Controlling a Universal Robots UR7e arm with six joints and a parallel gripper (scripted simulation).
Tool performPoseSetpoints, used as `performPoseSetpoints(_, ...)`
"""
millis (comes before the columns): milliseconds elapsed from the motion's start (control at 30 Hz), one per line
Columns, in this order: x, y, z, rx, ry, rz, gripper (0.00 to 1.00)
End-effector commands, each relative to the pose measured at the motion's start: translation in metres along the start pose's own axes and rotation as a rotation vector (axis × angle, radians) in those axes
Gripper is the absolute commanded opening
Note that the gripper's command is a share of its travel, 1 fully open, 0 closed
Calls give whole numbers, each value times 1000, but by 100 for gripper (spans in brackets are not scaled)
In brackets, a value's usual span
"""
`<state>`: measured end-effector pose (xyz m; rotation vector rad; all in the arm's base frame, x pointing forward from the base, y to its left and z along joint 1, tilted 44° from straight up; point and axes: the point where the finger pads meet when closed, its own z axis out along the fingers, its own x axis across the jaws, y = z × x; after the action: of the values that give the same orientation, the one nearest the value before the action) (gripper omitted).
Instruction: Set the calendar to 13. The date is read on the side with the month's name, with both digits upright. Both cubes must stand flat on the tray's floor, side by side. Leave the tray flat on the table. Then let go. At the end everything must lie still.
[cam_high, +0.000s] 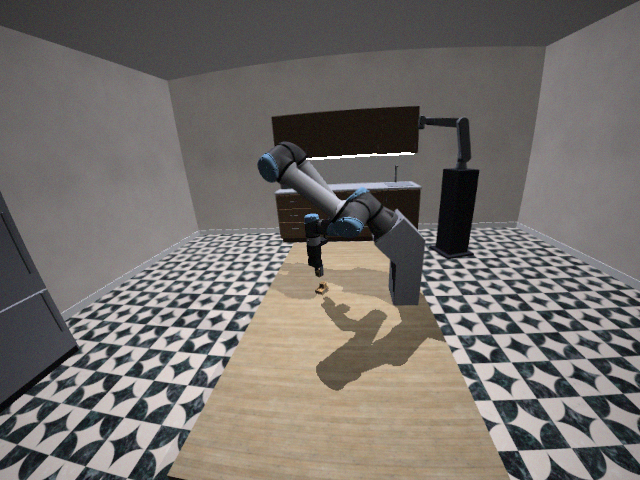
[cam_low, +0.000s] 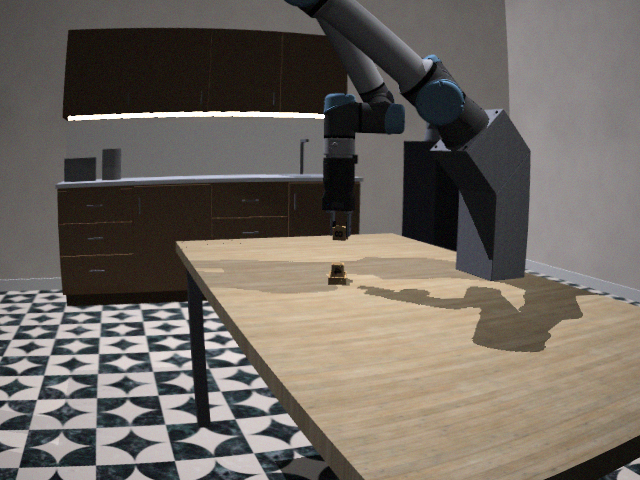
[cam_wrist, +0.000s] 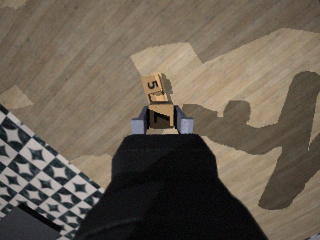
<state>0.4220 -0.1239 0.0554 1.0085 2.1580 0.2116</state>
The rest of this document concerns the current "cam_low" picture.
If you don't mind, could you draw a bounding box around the tan calendar cube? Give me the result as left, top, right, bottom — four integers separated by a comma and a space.
333, 226, 348, 241
331, 262, 344, 277

